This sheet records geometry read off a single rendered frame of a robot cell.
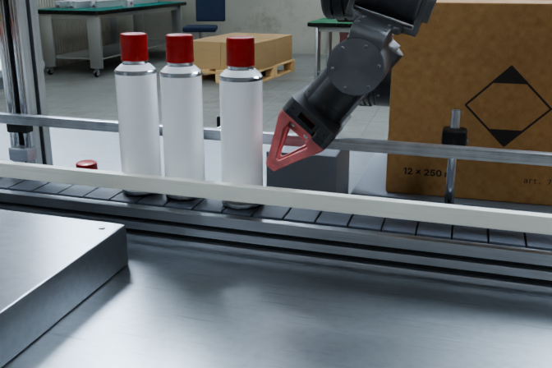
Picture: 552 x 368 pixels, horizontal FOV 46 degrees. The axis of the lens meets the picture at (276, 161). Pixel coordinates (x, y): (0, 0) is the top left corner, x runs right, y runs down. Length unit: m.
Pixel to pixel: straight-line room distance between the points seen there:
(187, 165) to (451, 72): 0.37
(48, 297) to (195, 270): 0.18
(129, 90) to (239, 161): 0.16
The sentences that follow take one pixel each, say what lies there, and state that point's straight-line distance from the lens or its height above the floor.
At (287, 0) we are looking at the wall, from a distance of 9.71.
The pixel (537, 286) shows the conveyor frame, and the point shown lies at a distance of 0.74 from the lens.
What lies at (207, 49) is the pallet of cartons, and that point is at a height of 0.35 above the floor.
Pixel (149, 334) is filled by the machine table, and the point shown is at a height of 0.83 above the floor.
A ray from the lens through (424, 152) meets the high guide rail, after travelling 0.78.
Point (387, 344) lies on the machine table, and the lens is 0.62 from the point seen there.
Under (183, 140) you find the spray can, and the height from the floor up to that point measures 0.96.
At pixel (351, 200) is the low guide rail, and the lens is 0.73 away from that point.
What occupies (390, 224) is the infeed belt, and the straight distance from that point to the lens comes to 0.76.
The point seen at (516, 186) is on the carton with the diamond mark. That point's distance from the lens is 0.95.
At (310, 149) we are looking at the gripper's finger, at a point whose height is 0.96.
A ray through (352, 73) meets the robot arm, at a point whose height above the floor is 1.06.
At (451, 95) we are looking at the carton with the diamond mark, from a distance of 0.91.
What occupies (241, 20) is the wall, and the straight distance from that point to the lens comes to 9.94.
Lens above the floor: 1.16
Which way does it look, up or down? 16 degrees down
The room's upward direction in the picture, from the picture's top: straight up
